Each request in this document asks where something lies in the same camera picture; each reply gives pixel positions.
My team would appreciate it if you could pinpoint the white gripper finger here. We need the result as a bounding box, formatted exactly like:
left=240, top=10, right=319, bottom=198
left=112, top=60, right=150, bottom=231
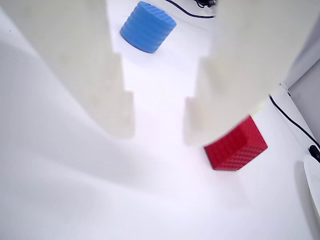
left=0, top=0, right=136, bottom=140
left=183, top=0, right=320, bottom=147

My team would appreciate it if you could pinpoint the red textured block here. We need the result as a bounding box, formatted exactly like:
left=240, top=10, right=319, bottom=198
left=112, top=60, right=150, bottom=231
left=204, top=114, right=269, bottom=172

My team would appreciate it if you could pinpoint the blue ribbed cylinder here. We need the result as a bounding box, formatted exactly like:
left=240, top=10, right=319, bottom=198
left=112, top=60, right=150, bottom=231
left=119, top=1, right=177, bottom=54

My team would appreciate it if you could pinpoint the white paper plate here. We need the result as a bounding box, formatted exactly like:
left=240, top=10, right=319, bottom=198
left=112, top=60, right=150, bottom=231
left=303, top=154, right=320, bottom=210

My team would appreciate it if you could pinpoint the black cable tangle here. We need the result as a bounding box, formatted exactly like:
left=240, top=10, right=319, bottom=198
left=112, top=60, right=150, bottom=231
left=194, top=0, right=217, bottom=8

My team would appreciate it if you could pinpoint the long black cable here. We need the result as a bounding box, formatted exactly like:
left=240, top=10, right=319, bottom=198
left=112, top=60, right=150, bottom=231
left=164, top=0, right=320, bottom=149

